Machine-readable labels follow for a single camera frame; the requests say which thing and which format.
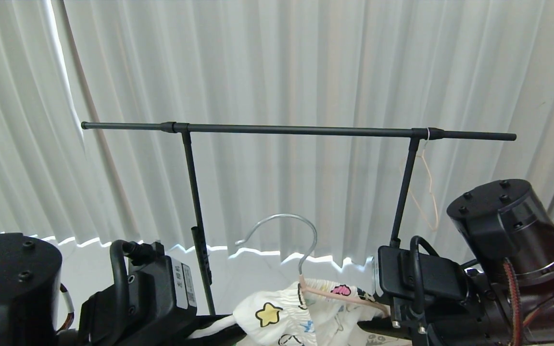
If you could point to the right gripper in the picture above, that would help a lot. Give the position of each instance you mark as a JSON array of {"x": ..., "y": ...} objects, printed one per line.
[{"x": 484, "y": 322}]

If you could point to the pink clothes hanger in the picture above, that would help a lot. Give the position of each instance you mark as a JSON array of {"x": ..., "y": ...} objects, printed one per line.
[
  {"x": 302, "y": 282},
  {"x": 431, "y": 185}
]

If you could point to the cream printed garment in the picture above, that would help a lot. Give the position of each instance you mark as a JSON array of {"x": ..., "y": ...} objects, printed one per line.
[{"x": 277, "y": 331}]

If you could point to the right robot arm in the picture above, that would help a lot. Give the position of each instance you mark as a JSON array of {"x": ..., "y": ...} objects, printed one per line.
[{"x": 508, "y": 226}]

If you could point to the black clothes rack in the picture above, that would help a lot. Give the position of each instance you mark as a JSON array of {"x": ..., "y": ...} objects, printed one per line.
[{"x": 306, "y": 130}]

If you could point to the white curtain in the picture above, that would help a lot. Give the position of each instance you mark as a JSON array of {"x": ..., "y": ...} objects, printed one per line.
[{"x": 282, "y": 62}]

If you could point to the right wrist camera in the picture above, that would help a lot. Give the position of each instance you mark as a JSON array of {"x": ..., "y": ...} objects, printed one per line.
[{"x": 435, "y": 274}]

